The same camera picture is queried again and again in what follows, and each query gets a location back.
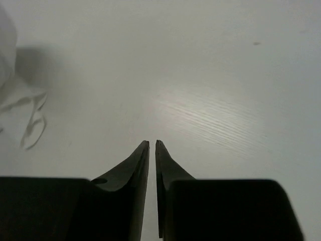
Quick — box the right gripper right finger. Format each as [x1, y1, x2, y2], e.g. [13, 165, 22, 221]
[155, 140, 304, 240]

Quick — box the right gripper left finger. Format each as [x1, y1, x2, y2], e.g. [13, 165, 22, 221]
[1, 141, 149, 240]

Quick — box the white t shirt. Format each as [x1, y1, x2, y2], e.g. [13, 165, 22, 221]
[1, 6, 47, 150]

